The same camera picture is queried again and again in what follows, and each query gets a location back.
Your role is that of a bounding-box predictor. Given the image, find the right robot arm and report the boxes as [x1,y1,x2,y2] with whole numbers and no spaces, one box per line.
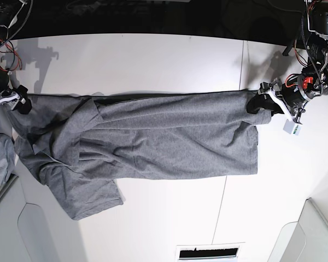
[0,1,33,115]

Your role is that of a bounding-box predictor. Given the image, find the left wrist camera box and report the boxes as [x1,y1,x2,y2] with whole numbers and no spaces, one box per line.
[283,120,302,136]

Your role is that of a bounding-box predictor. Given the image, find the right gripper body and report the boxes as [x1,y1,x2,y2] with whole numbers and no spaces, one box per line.
[0,85,27,109]

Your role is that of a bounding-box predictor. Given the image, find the grey t-shirt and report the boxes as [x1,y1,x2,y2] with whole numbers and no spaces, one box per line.
[7,91,272,221]

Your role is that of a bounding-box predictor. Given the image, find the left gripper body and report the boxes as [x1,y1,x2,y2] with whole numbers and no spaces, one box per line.
[257,78,306,124]

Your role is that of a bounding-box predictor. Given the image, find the table cable grommet slot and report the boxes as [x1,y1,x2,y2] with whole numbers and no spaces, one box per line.
[175,242,245,262]

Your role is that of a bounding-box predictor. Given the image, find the white left bin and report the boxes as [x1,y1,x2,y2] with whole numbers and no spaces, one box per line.
[0,174,53,262]

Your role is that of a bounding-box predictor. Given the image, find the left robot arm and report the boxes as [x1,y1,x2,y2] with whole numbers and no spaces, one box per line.
[247,1,328,128]

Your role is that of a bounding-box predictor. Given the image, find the white right bin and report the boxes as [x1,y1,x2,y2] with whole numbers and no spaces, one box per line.
[268,198,328,262]

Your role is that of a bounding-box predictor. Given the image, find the white bin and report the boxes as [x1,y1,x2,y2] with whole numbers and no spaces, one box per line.
[0,174,53,262]
[268,198,328,262]

